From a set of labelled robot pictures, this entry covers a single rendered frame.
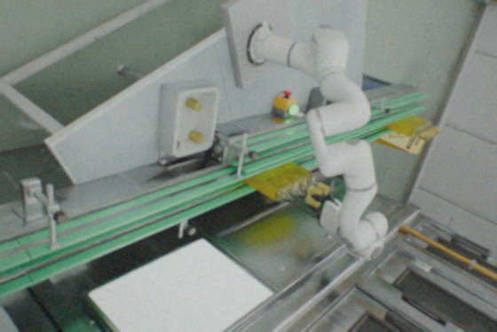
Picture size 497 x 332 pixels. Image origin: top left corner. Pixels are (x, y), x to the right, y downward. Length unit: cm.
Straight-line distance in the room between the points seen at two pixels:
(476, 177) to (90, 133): 670
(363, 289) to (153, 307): 67
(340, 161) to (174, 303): 58
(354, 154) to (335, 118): 11
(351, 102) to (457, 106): 616
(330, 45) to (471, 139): 616
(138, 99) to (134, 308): 59
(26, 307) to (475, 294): 140
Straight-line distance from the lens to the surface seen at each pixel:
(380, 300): 143
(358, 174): 113
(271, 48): 147
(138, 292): 120
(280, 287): 127
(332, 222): 140
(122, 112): 128
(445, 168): 752
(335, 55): 125
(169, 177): 134
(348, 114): 114
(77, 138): 124
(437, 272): 168
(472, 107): 722
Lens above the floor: 175
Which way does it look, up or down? 33 degrees down
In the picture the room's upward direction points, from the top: 119 degrees clockwise
